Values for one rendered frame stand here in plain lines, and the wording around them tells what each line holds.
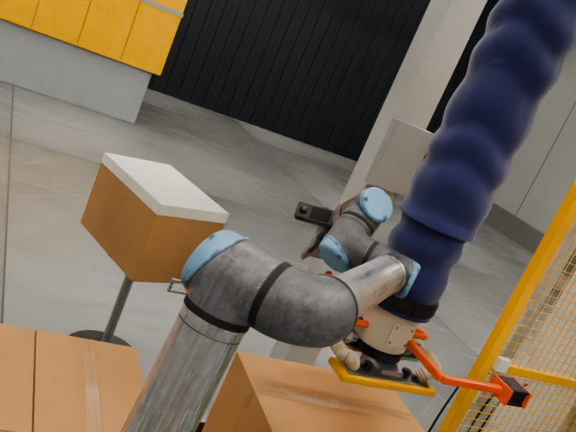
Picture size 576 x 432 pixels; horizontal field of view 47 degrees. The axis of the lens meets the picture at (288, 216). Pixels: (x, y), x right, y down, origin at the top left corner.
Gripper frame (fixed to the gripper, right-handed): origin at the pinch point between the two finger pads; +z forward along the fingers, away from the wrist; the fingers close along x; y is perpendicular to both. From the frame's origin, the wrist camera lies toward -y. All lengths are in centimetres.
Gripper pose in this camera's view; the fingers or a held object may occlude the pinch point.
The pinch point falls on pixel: (308, 234)
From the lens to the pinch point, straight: 192.7
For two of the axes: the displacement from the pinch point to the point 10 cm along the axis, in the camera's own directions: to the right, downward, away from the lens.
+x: 3.4, -8.5, 4.0
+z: -3.9, 2.6, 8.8
